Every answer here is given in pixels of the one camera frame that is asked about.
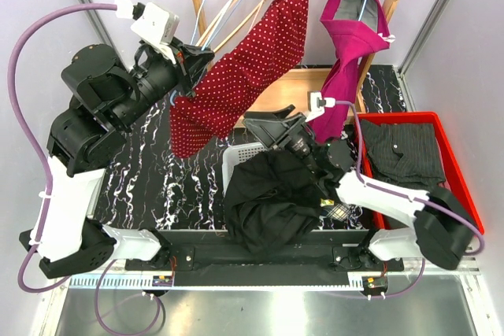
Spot red polka dot skirt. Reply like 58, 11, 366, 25
170, 0, 309, 158

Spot red plastic crate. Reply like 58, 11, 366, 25
359, 112, 484, 233

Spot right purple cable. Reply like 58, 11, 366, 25
332, 99, 485, 257

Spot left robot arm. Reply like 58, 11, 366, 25
20, 39, 214, 279

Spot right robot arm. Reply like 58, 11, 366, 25
243, 96, 484, 271

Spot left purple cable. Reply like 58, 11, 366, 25
6, 3, 119, 294

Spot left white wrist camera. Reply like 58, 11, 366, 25
114, 0, 180, 64

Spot dark striped clothes in crate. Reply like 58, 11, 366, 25
360, 120, 446, 191

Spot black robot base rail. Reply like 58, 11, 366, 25
82, 227, 406, 288

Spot black skirt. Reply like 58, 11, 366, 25
224, 150, 327, 258

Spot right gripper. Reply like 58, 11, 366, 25
243, 105, 321, 174

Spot purple cable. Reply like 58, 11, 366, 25
332, 99, 485, 257
6, 3, 119, 294

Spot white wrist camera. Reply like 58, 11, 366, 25
114, 0, 180, 64
306, 91, 335, 121

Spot lemon print skirt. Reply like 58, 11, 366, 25
321, 199, 335, 207

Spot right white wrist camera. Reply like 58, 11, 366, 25
306, 91, 335, 121

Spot navy plaid skirt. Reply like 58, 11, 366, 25
321, 202, 352, 222

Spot white perforated plastic basket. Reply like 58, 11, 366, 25
222, 142, 266, 194

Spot wooden clothes rack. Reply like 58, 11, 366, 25
183, 0, 417, 129

